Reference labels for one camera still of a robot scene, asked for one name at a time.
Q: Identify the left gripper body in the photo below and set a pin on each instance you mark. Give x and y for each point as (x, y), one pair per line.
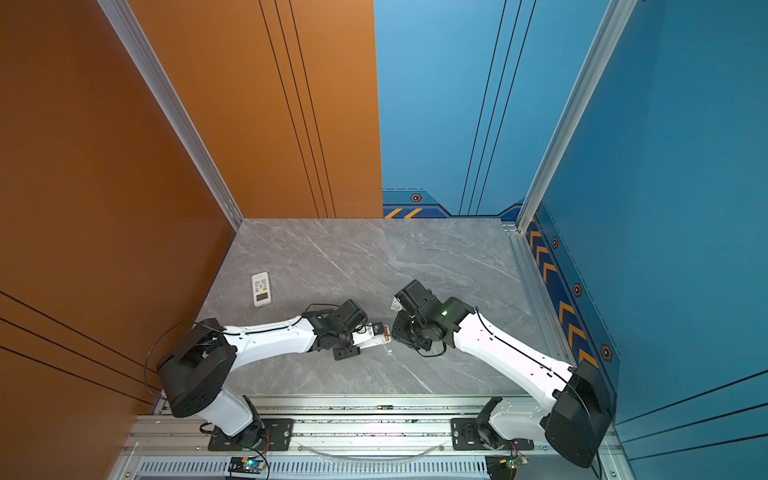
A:
(345, 340)

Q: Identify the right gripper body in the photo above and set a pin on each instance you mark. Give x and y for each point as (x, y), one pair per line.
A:
(411, 330)

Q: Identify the white TCL remote control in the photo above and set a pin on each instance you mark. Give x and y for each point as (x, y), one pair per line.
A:
(375, 339)

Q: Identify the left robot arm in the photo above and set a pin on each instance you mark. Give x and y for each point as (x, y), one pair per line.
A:
(194, 372)

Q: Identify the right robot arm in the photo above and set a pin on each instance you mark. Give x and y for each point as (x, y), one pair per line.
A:
(574, 408)

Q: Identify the left green circuit board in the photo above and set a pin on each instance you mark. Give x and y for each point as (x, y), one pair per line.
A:
(247, 467)

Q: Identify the green circuit board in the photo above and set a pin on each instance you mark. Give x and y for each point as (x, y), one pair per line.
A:
(247, 467)
(505, 467)

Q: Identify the right green circuit board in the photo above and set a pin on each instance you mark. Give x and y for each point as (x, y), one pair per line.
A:
(505, 467)

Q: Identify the aluminium rail frame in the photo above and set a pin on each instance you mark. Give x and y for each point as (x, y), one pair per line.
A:
(350, 437)

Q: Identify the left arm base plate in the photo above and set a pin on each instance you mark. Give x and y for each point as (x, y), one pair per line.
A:
(265, 435)

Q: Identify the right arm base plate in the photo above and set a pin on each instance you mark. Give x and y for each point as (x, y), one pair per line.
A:
(470, 434)

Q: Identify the right aluminium corner post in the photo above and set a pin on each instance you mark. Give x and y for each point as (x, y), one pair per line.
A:
(613, 23)

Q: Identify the aluminium corner post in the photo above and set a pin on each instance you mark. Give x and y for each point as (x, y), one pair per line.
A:
(613, 23)
(126, 25)

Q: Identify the left aluminium corner post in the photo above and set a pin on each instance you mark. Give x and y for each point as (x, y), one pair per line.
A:
(126, 25)

